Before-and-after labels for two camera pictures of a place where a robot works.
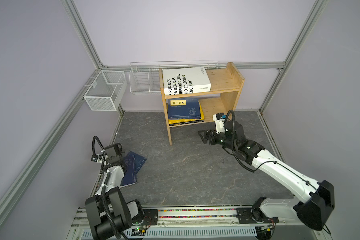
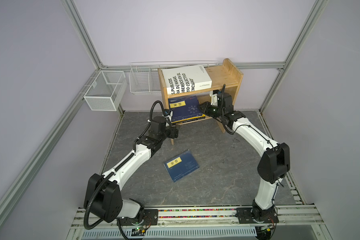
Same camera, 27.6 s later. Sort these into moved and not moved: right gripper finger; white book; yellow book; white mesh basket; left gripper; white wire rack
Moved: right gripper finger; left gripper
Not moved: yellow book; white wire rack; white book; white mesh basket
